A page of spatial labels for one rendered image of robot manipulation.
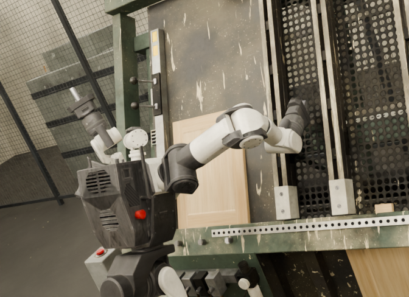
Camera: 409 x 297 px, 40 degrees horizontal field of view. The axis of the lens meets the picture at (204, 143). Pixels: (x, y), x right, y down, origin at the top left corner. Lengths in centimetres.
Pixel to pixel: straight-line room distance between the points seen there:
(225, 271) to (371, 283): 60
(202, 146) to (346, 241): 64
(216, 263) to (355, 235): 63
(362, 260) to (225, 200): 61
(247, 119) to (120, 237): 59
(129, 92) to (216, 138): 114
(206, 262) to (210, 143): 78
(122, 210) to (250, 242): 61
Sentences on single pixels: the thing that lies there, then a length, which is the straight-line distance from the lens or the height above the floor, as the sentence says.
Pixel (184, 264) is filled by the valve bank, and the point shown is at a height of 77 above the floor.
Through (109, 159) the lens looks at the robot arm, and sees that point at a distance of 236.
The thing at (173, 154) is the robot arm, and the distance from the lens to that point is 189.
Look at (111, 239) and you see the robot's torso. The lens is 197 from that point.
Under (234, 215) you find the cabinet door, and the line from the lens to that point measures 234.
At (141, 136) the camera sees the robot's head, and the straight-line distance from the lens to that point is 202.
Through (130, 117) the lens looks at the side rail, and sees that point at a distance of 279.
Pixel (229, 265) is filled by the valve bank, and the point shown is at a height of 75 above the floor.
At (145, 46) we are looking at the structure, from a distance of 286.
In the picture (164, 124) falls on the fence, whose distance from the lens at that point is 259.
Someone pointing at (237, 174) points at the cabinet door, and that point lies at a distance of 233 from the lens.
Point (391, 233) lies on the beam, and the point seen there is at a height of 85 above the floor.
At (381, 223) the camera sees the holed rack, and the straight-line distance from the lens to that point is 201.
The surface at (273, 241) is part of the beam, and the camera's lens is 221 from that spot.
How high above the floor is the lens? 187
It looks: 16 degrees down
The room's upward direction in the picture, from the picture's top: 23 degrees counter-clockwise
